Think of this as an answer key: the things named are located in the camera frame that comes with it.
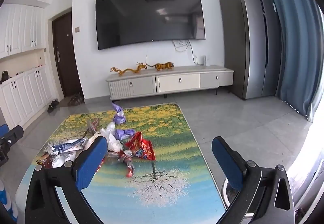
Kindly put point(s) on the red snack bag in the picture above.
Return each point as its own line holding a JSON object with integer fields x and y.
{"x": 140, "y": 148}

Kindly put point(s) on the purple crumpled wrapper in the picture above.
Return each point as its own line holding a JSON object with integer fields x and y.
{"x": 125, "y": 133}
{"x": 120, "y": 117}

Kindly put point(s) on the blue white wrapper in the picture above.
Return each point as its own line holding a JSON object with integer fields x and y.
{"x": 65, "y": 146}

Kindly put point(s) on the brown snack wrapper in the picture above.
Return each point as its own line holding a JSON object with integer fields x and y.
{"x": 44, "y": 160}

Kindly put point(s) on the golden dragon figurine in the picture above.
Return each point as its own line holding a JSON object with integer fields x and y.
{"x": 126, "y": 71}

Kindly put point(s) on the grey white television cabinet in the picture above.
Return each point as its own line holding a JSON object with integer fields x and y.
{"x": 177, "y": 82}

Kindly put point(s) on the red striped wrapper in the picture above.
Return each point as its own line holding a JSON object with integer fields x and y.
{"x": 92, "y": 126}

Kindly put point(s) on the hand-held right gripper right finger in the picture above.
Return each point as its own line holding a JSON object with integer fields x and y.
{"x": 227, "y": 160}

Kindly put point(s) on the white trash bin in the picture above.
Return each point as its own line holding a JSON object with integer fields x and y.
{"x": 224, "y": 188}

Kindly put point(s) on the white base cabinets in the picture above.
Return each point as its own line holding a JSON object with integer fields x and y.
{"x": 25, "y": 95}

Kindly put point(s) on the red silver foil wrapper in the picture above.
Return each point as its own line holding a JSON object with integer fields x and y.
{"x": 127, "y": 165}

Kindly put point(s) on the black wall television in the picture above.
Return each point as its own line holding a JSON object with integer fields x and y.
{"x": 149, "y": 16}

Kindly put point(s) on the black shoes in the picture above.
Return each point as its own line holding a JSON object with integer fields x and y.
{"x": 53, "y": 106}

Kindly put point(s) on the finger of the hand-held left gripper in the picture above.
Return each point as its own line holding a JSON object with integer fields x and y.
{"x": 11, "y": 136}

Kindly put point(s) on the black item on counter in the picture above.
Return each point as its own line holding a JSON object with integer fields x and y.
{"x": 5, "y": 76}

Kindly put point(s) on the grey refrigerator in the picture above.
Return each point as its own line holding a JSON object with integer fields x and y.
{"x": 253, "y": 49}

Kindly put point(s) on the dark brown door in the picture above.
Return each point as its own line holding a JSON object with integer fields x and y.
{"x": 65, "y": 57}

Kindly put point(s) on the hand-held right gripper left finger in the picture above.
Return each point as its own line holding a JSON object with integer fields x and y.
{"x": 91, "y": 160}

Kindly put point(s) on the golden tiger figurine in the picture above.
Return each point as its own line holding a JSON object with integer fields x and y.
{"x": 163, "y": 66}

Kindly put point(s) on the blue curtain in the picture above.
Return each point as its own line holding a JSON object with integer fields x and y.
{"x": 296, "y": 49}

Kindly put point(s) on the dark shoes by door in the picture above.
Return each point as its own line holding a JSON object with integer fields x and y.
{"x": 75, "y": 99}

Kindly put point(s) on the white wall cabinets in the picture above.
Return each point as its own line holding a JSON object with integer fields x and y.
{"x": 20, "y": 29}

